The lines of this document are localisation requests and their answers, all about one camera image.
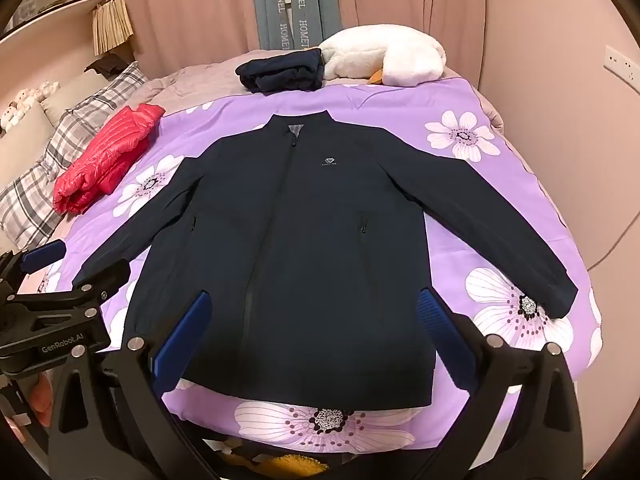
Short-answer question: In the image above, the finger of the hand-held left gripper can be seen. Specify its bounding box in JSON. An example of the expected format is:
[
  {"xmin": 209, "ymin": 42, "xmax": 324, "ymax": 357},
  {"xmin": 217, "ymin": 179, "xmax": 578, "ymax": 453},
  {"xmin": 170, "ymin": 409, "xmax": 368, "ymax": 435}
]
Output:
[
  {"xmin": 10, "ymin": 259, "xmax": 132, "ymax": 321},
  {"xmin": 0, "ymin": 240, "xmax": 67, "ymax": 303}
]

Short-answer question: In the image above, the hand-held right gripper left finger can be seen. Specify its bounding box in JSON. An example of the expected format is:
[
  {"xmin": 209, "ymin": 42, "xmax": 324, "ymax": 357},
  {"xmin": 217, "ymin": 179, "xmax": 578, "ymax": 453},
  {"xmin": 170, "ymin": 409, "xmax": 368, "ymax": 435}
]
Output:
[{"xmin": 47, "ymin": 290, "xmax": 221, "ymax": 480}]

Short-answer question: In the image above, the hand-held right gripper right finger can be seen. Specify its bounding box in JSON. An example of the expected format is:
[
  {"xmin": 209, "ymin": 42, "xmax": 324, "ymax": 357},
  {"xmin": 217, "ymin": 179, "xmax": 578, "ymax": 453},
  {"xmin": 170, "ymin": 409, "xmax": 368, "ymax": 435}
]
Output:
[{"xmin": 417, "ymin": 287, "xmax": 587, "ymax": 480}]

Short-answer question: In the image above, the navy blue zip jacket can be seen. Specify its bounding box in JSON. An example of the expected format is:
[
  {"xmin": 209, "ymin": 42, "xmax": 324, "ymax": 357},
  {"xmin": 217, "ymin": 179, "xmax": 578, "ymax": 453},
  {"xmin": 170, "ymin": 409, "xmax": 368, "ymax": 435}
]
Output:
[{"xmin": 72, "ymin": 112, "xmax": 580, "ymax": 410}]

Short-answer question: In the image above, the grey plaid pillow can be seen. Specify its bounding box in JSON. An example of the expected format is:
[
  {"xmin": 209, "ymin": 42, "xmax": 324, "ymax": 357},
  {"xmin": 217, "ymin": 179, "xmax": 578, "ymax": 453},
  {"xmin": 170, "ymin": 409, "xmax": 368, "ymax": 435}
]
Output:
[{"xmin": 0, "ymin": 60, "xmax": 151, "ymax": 251}]

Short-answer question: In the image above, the beige headboard cushion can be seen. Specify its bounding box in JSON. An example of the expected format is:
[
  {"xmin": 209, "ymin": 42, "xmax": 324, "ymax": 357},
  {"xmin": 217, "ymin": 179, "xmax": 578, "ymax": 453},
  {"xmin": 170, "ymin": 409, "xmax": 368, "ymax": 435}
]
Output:
[{"xmin": 0, "ymin": 105, "xmax": 57, "ymax": 192}]

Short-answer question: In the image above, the red down jacket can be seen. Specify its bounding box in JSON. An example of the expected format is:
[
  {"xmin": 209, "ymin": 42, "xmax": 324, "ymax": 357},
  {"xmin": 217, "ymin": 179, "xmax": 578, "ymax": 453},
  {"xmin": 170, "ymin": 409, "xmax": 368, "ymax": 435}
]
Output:
[{"xmin": 52, "ymin": 103, "xmax": 167, "ymax": 216}]

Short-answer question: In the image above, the yellow patterned cloth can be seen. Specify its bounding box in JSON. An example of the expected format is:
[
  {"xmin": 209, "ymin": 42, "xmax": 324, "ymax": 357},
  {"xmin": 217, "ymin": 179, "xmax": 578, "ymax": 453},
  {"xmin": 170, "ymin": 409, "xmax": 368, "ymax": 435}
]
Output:
[{"xmin": 217, "ymin": 439, "xmax": 326, "ymax": 480}]

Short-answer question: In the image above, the dark brown cloth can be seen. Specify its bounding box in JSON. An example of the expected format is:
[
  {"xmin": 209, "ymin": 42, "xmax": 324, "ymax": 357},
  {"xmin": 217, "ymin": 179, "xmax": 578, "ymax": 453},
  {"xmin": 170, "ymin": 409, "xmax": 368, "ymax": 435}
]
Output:
[{"xmin": 84, "ymin": 55, "xmax": 132, "ymax": 77}]

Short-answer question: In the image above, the pinkish grey bed sheet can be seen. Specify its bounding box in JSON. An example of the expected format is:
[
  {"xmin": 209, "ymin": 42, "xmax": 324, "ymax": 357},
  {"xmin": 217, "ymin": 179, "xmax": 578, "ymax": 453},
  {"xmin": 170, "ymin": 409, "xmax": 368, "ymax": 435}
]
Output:
[{"xmin": 132, "ymin": 49, "xmax": 263, "ymax": 117}]

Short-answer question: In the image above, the purple floral blanket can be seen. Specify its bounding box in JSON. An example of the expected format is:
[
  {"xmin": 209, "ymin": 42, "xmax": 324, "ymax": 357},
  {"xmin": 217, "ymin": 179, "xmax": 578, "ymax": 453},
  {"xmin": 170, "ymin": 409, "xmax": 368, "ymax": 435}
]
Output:
[{"xmin": 37, "ymin": 77, "xmax": 603, "ymax": 457}]

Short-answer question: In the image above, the beige hanging paper bundle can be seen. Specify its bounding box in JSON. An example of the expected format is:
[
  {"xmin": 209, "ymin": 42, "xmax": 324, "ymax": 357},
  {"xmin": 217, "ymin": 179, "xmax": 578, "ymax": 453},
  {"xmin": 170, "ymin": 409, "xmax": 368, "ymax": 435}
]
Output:
[{"xmin": 91, "ymin": 0, "xmax": 136, "ymax": 56}]

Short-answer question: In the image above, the folded navy garment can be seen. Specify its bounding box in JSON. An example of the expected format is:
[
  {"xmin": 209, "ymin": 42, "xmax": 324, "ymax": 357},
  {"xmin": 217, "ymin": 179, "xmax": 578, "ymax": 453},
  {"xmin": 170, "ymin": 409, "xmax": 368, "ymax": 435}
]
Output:
[{"xmin": 235, "ymin": 47, "xmax": 325, "ymax": 95}]

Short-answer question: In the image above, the white goose plush toy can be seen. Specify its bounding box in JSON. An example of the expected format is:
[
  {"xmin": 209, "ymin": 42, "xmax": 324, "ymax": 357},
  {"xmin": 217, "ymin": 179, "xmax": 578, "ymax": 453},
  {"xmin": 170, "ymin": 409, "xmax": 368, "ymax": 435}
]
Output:
[{"xmin": 318, "ymin": 24, "xmax": 447, "ymax": 87}]

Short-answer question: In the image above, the cream wall shelf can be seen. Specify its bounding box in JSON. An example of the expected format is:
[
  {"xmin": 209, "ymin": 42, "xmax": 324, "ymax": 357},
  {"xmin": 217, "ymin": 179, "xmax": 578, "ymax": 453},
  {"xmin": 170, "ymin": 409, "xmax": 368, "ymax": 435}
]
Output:
[{"xmin": 0, "ymin": 0, "xmax": 137, "ymax": 128}]

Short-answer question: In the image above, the white wall socket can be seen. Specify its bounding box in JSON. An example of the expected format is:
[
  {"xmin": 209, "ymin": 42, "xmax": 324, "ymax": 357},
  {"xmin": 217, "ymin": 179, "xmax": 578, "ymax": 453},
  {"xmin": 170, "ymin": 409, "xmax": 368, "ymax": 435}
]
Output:
[{"xmin": 603, "ymin": 45, "xmax": 640, "ymax": 84}]

